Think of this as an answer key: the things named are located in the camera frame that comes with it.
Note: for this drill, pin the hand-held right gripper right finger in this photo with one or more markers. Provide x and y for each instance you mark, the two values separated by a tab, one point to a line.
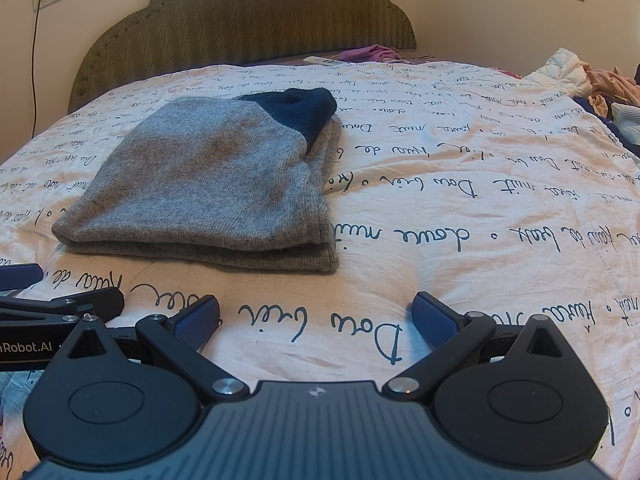
432	317

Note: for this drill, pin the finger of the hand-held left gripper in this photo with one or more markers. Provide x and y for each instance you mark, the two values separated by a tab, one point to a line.
100	302
20	276

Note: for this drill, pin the white remote control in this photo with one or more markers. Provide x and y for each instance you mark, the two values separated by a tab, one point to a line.
324	60

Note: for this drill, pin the white script printed blanket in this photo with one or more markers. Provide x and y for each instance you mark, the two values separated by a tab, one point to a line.
450	210

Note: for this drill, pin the navy blue cloth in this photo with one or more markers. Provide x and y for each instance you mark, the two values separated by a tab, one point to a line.
592	107

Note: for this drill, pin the grey sweater with navy sleeves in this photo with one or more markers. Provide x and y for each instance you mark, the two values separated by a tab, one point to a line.
200	185

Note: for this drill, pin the white puffy jacket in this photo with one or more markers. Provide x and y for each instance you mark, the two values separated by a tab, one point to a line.
557	70

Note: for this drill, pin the light blue cloth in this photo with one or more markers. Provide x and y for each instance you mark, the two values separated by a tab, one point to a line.
627	120

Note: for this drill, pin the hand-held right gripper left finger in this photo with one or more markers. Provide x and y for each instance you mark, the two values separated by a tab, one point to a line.
197	317

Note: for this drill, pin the pink cloth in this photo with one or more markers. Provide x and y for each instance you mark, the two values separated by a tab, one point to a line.
370	52

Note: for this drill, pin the green upholstered headboard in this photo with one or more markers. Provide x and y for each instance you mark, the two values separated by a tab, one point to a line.
275	15

